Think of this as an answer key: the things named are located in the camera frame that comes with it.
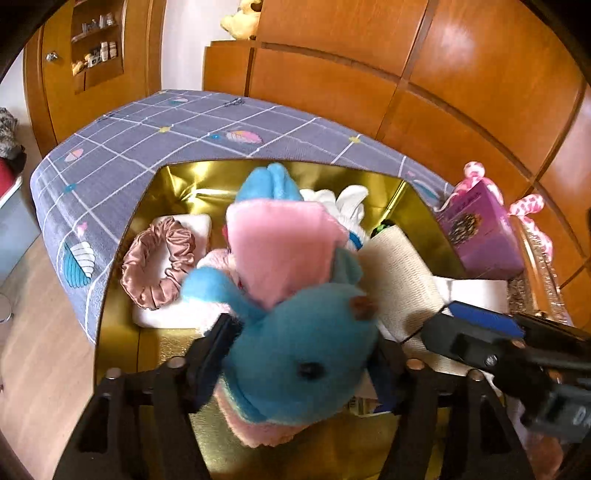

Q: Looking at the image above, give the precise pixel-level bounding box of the pink satin scrunchie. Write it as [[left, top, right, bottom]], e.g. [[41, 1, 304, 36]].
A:
[[121, 216, 197, 310]]

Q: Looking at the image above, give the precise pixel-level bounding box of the white plush rabbit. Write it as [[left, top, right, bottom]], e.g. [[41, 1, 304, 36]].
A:
[[299, 184, 370, 245]]

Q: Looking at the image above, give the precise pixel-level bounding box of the grey checked bed sheet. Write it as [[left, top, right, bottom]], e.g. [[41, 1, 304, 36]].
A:
[[30, 89, 458, 344]]

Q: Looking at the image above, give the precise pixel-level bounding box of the wooden wardrobe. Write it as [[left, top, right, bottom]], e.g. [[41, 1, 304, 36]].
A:
[[203, 0, 591, 324]]

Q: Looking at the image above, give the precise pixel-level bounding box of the shelf with small figurines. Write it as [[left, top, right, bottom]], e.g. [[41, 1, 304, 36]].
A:
[[71, 11, 118, 77]]

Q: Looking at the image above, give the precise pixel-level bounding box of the white foam block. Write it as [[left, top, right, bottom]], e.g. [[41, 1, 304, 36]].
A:
[[131, 213, 222, 329]]

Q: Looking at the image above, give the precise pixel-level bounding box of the blue plush toy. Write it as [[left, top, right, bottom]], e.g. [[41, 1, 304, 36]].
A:
[[180, 162, 382, 448]]

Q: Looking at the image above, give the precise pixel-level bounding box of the cream bandage roll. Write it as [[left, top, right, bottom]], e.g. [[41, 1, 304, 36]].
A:
[[359, 229, 455, 377]]

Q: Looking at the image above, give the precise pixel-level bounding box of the white paper towel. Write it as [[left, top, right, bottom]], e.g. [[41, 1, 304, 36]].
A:
[[434, 276, 509, 319]]

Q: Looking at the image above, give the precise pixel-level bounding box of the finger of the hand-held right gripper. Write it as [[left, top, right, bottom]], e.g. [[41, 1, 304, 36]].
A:
[[448, 300, 528, 341], [421, 314, 514, 371]]

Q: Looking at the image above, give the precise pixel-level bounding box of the pink spotted plush toy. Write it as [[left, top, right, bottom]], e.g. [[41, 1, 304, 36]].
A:
[[455, 161, 552, 259]]

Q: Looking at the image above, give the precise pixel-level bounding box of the gold box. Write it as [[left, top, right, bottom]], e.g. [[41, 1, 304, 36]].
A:
[[95, 159, 509, 480]]

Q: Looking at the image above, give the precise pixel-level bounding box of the grey fuzzy cloth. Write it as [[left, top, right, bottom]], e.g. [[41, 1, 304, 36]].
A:
[[0, 107, 26, 160]]

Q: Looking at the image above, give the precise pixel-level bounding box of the purple cardboard box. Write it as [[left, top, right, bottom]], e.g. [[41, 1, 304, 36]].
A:
[[434, 179, 525, 280]]

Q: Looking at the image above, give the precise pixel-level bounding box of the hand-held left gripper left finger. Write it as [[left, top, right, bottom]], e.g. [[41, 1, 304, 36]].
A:
[[53, 313, 243, 480]]

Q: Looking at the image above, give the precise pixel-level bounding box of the red cloth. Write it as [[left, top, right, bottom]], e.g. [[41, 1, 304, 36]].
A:
[[0, 157, 24, 199]]

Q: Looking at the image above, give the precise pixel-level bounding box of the silver embossed tissue box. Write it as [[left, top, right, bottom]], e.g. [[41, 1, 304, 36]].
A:
[[505, 217, 573, 324]]

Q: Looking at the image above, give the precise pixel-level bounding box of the wooden shelf cabinet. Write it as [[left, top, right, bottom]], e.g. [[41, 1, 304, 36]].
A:
[[23, 0, 167, 144]]

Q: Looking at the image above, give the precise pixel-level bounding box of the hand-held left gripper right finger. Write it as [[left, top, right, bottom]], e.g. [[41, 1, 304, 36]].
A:
[[368, 353, 539, 480]]

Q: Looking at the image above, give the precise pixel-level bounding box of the yellow plush toy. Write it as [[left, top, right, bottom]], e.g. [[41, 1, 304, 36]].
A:
[[220, 0, 264, 40]]

